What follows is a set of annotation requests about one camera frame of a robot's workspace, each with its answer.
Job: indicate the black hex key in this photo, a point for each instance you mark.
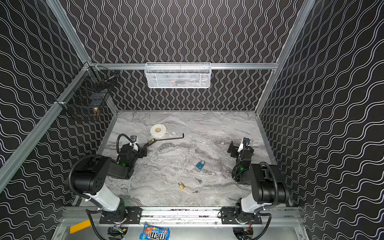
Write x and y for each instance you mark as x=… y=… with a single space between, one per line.
x=173 y=138

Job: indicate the blue padlock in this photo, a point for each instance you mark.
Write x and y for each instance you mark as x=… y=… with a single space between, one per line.
x=200 y=165

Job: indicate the brass padlock in basket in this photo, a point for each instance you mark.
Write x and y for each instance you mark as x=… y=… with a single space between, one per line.
x=96 y=112

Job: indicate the brass padlock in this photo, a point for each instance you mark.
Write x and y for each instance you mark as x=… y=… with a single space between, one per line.
x=181 y=185
x=96 y=112

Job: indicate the white tape roll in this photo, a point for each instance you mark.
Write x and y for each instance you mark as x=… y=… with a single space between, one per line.
x=158 y=130

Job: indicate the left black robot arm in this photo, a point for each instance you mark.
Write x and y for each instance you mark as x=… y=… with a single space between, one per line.
x=87 y=180

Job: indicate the black wire wall basket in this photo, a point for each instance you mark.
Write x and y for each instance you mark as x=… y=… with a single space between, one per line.
x=92 y=91

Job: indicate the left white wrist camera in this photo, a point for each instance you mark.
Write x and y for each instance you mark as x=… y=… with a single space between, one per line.
x=134 y=144

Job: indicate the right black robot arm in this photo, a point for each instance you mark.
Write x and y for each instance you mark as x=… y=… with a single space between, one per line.
x=266 y=181

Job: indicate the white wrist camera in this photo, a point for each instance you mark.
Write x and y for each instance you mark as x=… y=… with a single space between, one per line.
x=134 y=144
x=244 y=145

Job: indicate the white mesh wall basket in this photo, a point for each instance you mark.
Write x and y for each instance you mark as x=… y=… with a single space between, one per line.
x=178 y=75

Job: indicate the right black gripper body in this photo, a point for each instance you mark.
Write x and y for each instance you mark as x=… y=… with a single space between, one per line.
x=237 y=149

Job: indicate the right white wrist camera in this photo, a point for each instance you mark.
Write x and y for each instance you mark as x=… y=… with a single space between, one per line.
x=244 y=145

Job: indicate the blue candy bag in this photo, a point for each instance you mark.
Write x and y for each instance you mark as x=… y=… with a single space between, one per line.
x=151 y=232

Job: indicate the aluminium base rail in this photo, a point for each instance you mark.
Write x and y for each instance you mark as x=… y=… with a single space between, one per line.
x=204 y=217

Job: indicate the yellow block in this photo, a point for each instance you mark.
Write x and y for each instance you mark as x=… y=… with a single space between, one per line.
x=80 y=226

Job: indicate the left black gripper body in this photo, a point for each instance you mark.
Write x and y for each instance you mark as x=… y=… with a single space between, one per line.
x=139 y=149

